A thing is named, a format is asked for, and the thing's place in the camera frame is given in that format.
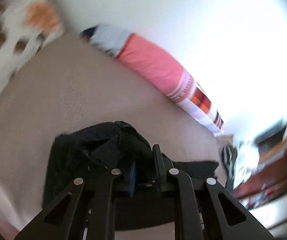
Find brown wooden cabinet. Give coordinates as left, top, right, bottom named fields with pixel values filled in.
left=233, top=121, right=287, bottom=210

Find green white striped garment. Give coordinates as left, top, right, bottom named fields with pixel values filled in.
left=221, top=145, right=237, bottom=194

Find white floral orange pillow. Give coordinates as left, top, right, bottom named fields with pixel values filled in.
left=0, top=0, right=65, bottom=93

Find beige bed mattress sheet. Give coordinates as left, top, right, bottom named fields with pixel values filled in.
left=0, top=34, right=220, bottom=239

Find white crumpled cloth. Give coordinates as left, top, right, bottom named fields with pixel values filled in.
left=233, top=137, right=260, bottom=189

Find black pants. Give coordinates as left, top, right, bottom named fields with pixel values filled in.
left=42, top=121, right=220, bottom=231

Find pink checkered long pillow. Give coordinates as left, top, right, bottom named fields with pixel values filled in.
left=80, top=24, right=223, bottom=134

